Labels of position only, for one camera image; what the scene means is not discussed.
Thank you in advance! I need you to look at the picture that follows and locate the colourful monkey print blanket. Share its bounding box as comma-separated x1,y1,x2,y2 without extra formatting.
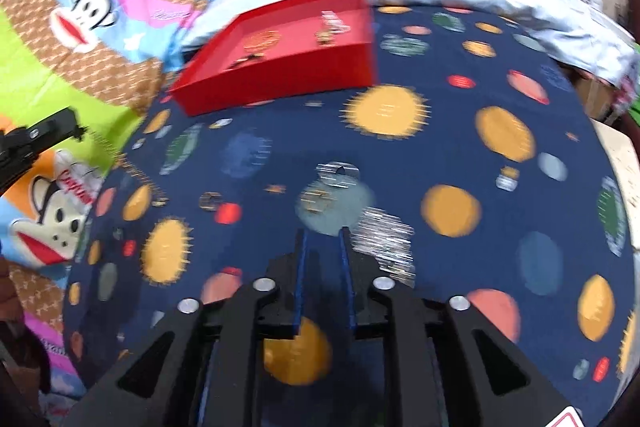
1,0,209,419

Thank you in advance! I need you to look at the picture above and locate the navy planet print bedsheet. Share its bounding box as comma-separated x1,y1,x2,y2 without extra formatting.
64,6,637,426

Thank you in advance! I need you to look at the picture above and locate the silver ring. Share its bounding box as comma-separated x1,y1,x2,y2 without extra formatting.
316,159,362,189

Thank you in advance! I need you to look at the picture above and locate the gold chain bracelet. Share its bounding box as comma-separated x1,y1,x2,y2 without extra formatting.
243,30,282,54

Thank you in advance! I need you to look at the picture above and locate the small hoop earring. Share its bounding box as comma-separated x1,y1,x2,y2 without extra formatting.
198,191,224,212

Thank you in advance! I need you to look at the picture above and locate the gold hoop earring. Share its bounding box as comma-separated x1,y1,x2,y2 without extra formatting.
299,187,334,213

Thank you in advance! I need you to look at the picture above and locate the red jewelry tray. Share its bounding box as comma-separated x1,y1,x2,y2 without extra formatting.
169,0,376,116

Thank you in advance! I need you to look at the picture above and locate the black bead bracelet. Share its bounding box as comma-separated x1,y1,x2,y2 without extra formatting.
226,53,266,70

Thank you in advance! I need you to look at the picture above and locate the white pearl necklace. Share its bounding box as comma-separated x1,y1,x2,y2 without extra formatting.
320,10,353,35

